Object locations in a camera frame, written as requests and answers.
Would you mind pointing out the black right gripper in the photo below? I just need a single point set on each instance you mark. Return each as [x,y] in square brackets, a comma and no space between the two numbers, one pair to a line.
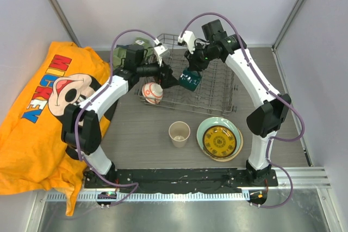
[194,64]

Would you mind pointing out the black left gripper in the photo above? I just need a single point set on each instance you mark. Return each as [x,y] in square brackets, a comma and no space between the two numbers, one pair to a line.
[168,80]

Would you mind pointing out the white red patterned bowl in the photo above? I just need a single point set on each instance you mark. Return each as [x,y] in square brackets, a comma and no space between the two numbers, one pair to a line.
[152,93]

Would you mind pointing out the dark green mug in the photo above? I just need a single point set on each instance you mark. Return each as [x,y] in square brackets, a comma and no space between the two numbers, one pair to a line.
[189,80]

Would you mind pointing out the beige paper cup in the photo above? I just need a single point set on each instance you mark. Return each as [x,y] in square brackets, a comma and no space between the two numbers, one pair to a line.
[179,133]

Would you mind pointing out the light green flower plate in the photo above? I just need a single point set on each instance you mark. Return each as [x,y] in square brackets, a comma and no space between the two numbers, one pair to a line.
[215,121]

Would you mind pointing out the yellow patterned small plate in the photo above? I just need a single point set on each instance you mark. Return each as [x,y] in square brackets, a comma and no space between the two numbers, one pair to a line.
[219,141]

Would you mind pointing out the cream bird painted plate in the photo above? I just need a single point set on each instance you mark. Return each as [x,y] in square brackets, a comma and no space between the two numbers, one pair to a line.
[228,158]

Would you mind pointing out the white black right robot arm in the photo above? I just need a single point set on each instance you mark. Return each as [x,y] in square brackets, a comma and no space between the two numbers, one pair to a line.
[270,107]

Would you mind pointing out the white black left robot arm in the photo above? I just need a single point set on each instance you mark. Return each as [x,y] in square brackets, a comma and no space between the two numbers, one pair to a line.
[81,123]

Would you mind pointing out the green crumpled cloth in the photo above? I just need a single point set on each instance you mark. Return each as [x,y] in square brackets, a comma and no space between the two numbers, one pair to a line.
[121,51]

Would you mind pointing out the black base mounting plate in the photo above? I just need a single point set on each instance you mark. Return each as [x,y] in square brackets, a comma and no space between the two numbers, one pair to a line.
[193,180]

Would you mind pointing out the orange Mickey t-shirt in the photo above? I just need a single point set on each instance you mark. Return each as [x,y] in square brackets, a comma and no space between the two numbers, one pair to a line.
[33,156]

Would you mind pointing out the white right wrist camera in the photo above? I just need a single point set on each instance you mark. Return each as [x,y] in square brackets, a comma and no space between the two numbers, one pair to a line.
[187,38]

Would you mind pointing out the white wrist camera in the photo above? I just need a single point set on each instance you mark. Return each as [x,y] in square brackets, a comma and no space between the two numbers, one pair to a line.
[187,38]
[160,51]

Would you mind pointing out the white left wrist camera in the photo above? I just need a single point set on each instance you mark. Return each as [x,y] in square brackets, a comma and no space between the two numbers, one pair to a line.
[160,51]

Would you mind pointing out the grey wire dish rack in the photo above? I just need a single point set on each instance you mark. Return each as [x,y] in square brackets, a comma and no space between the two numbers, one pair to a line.
[214,93]

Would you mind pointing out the grey aluminium frame post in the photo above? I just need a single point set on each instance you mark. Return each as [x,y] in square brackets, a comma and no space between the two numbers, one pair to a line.
[64,21]

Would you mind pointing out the white slotted cable duct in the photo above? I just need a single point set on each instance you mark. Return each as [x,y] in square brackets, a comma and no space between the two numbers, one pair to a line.
[101,196]

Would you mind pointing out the right aluminium frame post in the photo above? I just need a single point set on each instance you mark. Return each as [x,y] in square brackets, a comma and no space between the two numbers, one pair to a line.
[288,22]

